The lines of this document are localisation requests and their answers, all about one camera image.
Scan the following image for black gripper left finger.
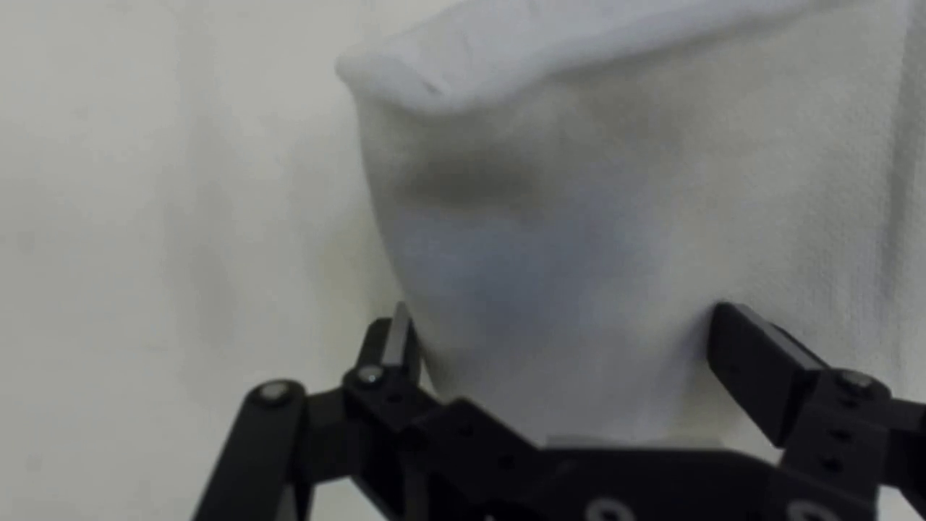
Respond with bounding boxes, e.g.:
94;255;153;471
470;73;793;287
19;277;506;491
353;305;422;386

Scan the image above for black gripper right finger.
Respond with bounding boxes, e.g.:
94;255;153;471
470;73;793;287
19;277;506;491
706;300;829;446

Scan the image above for white towel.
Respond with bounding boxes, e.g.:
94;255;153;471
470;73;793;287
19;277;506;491
340;0;926;446

